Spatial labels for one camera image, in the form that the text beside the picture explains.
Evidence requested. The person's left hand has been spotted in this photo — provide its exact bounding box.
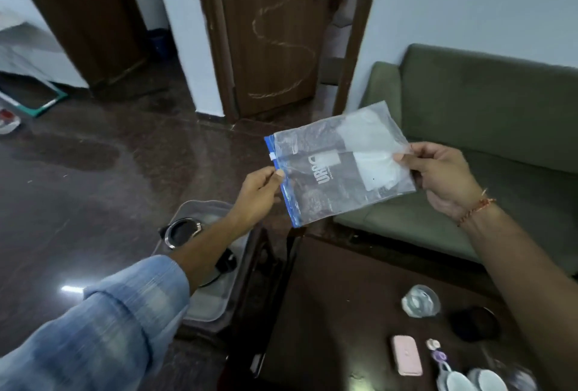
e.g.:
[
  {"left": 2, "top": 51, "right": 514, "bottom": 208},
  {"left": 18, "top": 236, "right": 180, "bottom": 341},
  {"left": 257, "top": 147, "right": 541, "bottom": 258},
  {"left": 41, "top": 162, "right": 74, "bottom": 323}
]
[{"left": 225, "top": 165, "right": 286, "bottom": 236}]

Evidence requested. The person's right hand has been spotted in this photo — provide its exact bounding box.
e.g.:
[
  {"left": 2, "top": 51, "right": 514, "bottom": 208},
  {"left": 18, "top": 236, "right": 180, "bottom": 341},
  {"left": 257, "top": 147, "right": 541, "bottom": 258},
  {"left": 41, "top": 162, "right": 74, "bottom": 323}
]
[{"left": 393, "top": 141, "right": 491, "bottom": 224}]

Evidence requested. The steel electric kettle black handle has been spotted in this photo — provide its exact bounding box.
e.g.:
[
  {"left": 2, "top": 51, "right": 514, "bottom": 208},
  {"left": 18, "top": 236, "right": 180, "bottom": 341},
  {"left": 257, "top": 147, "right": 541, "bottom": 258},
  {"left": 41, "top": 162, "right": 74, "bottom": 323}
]
[{"left": 158, "top": 218, "right": 238, "bottom": 290}]

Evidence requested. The clear zip bag blue seal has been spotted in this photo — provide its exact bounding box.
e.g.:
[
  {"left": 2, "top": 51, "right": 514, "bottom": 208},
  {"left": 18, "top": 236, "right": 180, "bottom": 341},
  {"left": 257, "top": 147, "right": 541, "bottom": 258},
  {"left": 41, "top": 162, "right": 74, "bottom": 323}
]
[{"left": 264, "top": 100, "right": 417, "bottom": 228}]

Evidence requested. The clear plastic tray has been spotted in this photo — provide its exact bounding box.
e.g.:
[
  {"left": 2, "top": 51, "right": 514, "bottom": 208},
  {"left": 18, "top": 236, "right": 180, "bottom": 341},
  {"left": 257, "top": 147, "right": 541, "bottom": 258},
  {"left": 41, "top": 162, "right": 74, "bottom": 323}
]
[{"left": 151, "top": 200, "right": 253, "bottom": 324}]

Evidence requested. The clear drinking glass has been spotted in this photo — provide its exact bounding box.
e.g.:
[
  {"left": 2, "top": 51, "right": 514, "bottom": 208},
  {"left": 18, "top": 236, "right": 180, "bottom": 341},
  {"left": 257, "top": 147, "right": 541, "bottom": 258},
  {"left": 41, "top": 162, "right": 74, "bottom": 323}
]
[{"left": 400, "top": 284, "right": 441, "bottom": 319}]

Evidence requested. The black mesh holder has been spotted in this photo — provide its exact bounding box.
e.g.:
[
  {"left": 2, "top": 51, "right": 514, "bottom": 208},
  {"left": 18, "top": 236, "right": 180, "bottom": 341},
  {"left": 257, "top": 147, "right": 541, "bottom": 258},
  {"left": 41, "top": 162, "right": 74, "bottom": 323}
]
[{"left": 449, "top": 306, "right": 501, "bottom": 343}]

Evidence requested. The pink case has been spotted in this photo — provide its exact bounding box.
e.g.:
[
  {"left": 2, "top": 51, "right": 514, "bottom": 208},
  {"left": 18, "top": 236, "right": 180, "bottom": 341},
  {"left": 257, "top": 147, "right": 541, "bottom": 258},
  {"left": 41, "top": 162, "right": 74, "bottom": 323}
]
[{"left": 391, "top": 335, "right": 423, "bottom": 377}]

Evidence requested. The white ceramic cup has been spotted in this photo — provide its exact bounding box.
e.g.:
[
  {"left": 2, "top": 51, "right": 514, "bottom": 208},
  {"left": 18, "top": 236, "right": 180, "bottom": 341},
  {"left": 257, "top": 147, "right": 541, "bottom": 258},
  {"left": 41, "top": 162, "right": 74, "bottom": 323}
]
[
  {"left": 467, "top": 368, "right": 509, "bottom": 391},
  {"left": 435, "top": 361, "right": 479, "bottom": 391}
]

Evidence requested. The small clear glass object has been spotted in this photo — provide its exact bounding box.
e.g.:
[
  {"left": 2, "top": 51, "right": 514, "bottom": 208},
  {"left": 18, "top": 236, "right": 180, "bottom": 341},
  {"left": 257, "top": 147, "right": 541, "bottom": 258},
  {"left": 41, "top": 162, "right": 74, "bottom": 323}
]
[{"left": 492, "top": 357, "right": 541, "bottom": 391}]

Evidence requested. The person's left forearm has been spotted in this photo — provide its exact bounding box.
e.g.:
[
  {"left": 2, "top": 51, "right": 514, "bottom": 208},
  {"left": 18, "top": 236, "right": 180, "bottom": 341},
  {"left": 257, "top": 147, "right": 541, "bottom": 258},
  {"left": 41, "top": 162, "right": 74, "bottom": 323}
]
[{"left": 169, "top": 214, "right": 247, "bottom": 295}]

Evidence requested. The person's right forearm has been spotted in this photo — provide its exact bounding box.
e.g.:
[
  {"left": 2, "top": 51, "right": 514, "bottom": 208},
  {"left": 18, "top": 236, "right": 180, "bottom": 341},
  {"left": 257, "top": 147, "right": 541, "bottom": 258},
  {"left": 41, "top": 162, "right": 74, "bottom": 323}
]
[{"left": 460, "top": 203, "right": 578, "bottom": 391}]

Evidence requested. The dark wooden coffee table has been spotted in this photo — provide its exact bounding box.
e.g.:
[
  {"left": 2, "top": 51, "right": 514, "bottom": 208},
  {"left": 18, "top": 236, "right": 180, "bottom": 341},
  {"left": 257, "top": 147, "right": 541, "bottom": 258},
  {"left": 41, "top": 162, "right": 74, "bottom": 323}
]
[{"left": 250, "top": 234, "right": 578, "bottom": 391}]

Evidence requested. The wide green fabric sofa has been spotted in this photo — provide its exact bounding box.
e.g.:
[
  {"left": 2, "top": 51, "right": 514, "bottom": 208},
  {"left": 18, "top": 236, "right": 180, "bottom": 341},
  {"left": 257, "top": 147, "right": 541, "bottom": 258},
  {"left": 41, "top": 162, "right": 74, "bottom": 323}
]
[{"left": 334, "top": 42, "right": 578, "bottom": 277}]

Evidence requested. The dark wooden stool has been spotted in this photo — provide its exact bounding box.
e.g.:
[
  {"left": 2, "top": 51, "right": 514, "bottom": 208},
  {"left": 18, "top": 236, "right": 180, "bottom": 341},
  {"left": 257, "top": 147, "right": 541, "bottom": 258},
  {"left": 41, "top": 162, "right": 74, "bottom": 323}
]
[{"left": 173, "top": 223, "right": 303, "bottom": 378}]

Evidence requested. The blue plastic bin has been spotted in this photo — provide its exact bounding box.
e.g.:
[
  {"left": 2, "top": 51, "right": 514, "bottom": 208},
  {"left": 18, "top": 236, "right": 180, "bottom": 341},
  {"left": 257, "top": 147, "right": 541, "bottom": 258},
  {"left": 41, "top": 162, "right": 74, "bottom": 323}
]
[{"left": 151, "top": 29, "right": 170, "bottom": 60}]

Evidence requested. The blue checked shirt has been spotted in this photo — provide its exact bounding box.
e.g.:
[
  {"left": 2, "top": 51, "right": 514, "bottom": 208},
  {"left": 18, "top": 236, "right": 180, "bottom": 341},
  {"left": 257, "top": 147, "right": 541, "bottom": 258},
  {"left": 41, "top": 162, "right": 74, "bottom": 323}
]
[{"left": 0, "top": 255, "right": 190, "bottom": 391}]

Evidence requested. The plain brown door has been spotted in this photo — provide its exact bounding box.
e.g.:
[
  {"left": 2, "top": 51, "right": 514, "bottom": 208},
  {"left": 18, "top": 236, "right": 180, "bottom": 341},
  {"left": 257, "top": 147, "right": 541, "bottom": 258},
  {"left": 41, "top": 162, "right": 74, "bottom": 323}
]
[{"left": 2, "top": 0, "right": 150, "bottom": 89}]

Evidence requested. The clear plastic bottle red label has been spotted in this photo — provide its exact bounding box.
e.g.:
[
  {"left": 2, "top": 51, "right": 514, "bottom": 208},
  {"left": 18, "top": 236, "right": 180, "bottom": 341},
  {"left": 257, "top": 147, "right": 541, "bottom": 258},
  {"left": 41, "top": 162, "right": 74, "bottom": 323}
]
[{"left": 0, "top": 108, "right": 22, "bottom": 136}]

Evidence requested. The orange thread bracelet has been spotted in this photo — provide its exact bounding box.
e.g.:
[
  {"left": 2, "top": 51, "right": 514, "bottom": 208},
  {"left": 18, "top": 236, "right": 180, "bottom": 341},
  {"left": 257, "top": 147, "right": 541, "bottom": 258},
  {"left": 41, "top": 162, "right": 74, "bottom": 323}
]
[{"left": 456, "top": 187, "right": 497, "bottom": 228}]

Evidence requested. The brown door frame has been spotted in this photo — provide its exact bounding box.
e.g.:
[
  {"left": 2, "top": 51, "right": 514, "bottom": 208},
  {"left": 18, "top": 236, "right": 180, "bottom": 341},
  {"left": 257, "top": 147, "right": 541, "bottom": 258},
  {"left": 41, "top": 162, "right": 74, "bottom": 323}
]
[{"left": 332, "top": 0, "right": 387, "bottom": 116}]

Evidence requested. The white board green frame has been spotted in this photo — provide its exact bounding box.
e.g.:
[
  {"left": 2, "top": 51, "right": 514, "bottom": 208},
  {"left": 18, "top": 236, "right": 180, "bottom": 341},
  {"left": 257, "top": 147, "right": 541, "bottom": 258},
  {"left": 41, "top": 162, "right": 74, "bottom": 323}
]
[{"left": 0, "top": 9, "right": 89, "bottom": 118}]

